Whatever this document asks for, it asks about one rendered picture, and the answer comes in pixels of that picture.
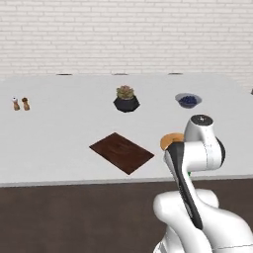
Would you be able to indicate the bowl of blueberries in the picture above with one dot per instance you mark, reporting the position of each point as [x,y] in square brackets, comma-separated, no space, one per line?
[188,100]

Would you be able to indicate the dark bar stool top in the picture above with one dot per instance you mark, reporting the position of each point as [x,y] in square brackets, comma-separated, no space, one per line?
[120,74]
[64,74]
[175,73]

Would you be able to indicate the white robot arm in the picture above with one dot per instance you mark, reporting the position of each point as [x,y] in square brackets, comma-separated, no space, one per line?
[204,154]

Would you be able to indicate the succulent in black pot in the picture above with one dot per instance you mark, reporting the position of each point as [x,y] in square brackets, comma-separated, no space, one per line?
[126,99]

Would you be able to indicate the wooden salt shaker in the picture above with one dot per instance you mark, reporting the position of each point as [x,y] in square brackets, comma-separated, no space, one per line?
[16,104]

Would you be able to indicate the dark wooden cutting board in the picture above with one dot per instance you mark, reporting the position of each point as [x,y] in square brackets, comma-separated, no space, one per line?
[121,152]

